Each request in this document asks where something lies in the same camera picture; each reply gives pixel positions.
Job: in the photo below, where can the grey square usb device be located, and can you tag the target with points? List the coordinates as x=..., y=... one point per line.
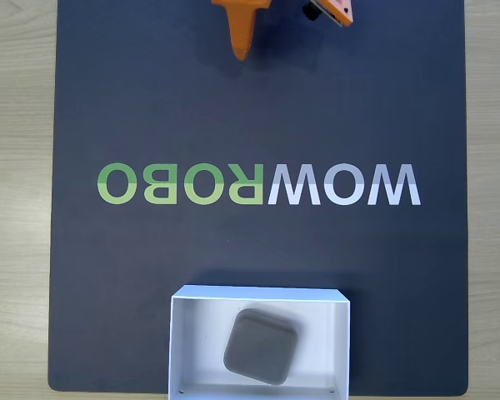
x=259, y=348

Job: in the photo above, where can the dark mat with WOWROBO print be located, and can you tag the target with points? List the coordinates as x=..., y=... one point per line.
x=150, y=258

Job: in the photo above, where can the white open cardboard box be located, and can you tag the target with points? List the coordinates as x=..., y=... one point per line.
x=191, y=333

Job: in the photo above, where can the orange mounted camera module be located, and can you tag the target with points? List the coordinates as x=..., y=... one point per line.
x=337, y=10

